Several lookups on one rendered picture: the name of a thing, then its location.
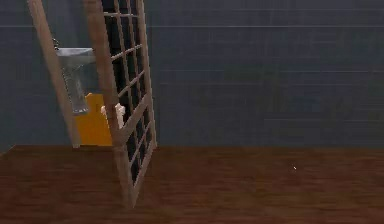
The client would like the wooden lattice room door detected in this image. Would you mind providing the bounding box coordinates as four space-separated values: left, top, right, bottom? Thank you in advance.
83 0 158 210

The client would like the yellow bin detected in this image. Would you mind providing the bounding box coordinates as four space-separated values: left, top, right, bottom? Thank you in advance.
75 92 114 147

